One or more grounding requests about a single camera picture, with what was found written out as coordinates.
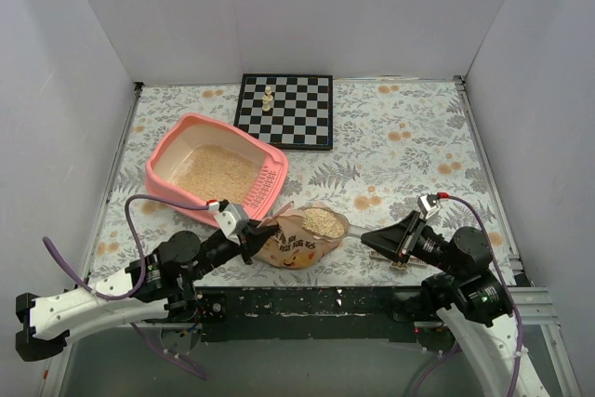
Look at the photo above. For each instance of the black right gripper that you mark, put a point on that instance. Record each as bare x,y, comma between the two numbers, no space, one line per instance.
408,239

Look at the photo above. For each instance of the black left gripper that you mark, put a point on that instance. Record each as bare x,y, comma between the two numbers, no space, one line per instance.
244,239

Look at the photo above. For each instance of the clear plastic scoop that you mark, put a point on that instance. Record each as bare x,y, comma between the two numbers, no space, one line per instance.
325,223

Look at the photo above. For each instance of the peach cat litter bag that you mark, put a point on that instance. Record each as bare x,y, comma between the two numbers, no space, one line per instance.
292,247

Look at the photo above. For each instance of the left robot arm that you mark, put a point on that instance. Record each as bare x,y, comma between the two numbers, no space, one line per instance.
158,287

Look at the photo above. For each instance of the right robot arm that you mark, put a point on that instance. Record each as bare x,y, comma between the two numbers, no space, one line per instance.
465,295

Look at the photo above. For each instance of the tan cat litter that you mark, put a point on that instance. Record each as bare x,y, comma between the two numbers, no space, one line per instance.
213,172

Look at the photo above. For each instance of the pink litter box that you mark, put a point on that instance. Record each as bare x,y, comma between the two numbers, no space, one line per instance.
193,130

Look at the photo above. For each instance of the wooden piano shaped ornament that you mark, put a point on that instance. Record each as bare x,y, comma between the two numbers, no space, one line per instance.
412,262

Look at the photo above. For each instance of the floral tablecloth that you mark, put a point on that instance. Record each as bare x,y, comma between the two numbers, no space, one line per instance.
392,143

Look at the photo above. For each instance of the cream chess piece front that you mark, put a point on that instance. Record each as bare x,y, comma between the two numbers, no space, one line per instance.
267,102

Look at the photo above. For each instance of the black white chessboard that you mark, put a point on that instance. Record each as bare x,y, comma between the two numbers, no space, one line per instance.
301,116

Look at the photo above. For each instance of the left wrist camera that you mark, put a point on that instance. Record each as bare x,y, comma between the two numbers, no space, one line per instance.
231,218

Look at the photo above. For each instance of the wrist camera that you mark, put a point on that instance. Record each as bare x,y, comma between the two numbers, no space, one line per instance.
429,204
231,218

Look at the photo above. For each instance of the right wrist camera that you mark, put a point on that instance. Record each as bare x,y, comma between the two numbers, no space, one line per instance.
429,204

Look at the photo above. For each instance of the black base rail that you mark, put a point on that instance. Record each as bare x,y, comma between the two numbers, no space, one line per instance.
394,313

